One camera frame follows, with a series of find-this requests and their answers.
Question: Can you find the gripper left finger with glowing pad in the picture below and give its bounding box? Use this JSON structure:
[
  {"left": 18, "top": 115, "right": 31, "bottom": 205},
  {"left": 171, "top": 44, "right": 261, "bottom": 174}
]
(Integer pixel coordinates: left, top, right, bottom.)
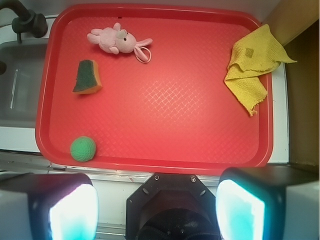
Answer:
[{"left": 0, "top": 173, "right": 99, "bottom": 240}]

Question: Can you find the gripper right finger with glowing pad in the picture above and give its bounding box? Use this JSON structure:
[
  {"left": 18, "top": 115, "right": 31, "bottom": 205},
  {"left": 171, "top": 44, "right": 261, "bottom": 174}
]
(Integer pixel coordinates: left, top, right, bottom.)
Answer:
[{"left": 215, "top": 165, "right": 320, "bottom": 240}]

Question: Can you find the pink plush bunny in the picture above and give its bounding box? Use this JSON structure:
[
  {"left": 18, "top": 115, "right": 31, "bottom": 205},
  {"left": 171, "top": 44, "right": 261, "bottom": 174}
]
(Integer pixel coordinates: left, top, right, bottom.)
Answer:
[{"left": 87, "top": 22, "right": 153, "bottom": 64}]

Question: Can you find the green dimpled ball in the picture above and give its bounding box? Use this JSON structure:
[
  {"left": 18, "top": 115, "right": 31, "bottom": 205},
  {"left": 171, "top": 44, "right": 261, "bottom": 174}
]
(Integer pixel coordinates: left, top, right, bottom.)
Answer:
[{"left": 70, "top": 136, "right": 97, "bottom": 162}]

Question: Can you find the red plastic tray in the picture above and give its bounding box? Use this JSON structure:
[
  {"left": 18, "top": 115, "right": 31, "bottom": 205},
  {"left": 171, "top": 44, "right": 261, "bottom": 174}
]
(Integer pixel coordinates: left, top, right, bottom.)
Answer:
[{"left": 35, "top": 3, "right": 273, "bottom": 176}]

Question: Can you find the grey sink basin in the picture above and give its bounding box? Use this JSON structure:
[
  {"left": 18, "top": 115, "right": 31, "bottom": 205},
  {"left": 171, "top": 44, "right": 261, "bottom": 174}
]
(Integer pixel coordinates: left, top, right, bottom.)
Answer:
[{"left": 0, "top": 38, "right": 48, "bottom": 129}]

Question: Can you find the green and yellow sponge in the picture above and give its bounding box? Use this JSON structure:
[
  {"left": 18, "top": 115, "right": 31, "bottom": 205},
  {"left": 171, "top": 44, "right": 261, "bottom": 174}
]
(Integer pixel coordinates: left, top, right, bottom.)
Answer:
[{"left": 72, "top": 59, "right": 103, "bottom": 95}]

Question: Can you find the yellow cloth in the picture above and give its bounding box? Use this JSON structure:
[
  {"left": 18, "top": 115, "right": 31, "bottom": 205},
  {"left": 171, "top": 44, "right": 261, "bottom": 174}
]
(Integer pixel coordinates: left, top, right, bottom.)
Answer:
[{"left": 224, "top": 24, "right": 297, "bottom": 117}]

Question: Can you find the dark metal faucet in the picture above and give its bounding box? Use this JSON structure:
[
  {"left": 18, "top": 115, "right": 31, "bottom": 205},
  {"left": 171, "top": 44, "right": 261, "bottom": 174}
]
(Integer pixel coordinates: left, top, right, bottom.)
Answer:
[{"left": 0, "top": 0, "right": 48, "bottom": 44}]

